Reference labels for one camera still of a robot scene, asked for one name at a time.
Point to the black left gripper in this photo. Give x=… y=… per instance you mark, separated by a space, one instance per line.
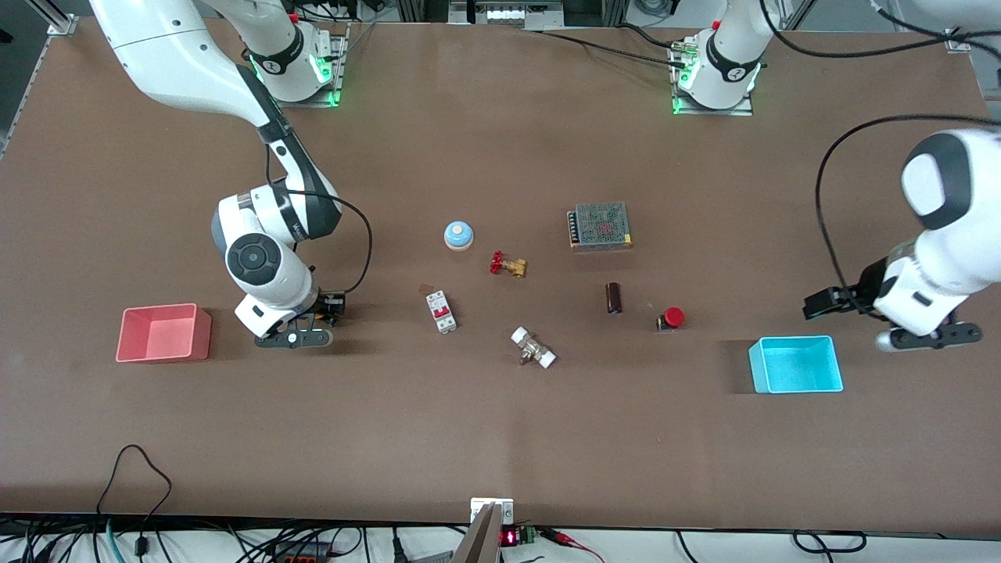
x=859 y=295

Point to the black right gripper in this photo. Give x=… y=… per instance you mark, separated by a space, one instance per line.
x=328 y=306

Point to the red push button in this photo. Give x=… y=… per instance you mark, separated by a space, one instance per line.
x=674 y=317

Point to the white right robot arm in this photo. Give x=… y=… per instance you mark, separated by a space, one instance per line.
x=180 y=55

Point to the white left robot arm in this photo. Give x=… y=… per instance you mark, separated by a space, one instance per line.
x=946 y=234

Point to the cyan plastic bin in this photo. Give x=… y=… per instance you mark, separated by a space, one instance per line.
x=798 y=367

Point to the white circuit breaker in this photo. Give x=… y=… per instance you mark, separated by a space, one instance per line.
x=441 y=311

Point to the blue dome button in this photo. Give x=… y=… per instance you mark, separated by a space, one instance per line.
x=459 y=234

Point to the pink plastic bin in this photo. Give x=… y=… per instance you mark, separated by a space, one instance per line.
x=160 y=336

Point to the dark cylindrical capacitor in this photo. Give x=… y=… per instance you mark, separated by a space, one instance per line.
x=614 y=298

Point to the steel valve white caps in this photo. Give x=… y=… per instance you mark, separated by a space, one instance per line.
x=532 y=347

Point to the metal mesh power supply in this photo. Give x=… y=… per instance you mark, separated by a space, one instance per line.
x=600 y=225

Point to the orange power strip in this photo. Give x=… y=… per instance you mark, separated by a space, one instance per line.
x=301 y=557

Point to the red digit display module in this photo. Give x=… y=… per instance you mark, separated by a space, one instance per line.
x=510 y=537

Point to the red clip lead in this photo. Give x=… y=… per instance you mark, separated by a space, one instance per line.
x=565 y=537

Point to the lit control box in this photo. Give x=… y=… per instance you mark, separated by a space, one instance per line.
x=504 y=14

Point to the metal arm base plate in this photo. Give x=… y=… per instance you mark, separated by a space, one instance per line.
x=715 y=112
x=338 y=70

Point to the white mount bracket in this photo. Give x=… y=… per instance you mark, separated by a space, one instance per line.
x=506 y=508

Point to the grey camera mount bar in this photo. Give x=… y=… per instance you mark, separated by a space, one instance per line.
x=481 y=539

